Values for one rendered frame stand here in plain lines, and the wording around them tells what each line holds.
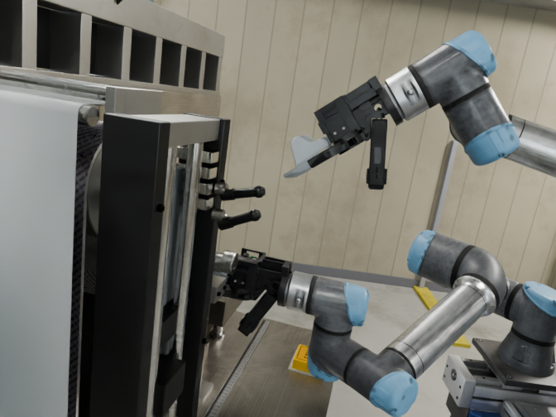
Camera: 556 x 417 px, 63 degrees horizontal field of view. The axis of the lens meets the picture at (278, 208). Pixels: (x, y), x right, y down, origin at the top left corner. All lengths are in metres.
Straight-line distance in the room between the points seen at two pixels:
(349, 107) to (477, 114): 0.19
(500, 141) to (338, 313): 0.40
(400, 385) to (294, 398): 0.24
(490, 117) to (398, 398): 0.47
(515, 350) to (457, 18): 2.95
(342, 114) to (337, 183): 3.10
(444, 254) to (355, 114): 0.47
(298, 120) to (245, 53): 0.67
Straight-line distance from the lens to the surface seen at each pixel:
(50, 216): 0.54
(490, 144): 0.74
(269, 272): 0.87
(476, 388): 1.49
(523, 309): 1.48
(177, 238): 0.51
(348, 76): 3.77
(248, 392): 0.96
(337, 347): 0.88
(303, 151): 0.75
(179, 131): 0.40
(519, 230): 4.40
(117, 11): 1.16
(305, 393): 0.99
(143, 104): 0.55
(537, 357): 1.51
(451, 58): 0.74
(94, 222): 0.57
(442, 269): 1.11
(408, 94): 0.73
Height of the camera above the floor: 1.47
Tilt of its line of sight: 14 degrees down
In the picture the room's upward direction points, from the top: 8 degrees clockwise
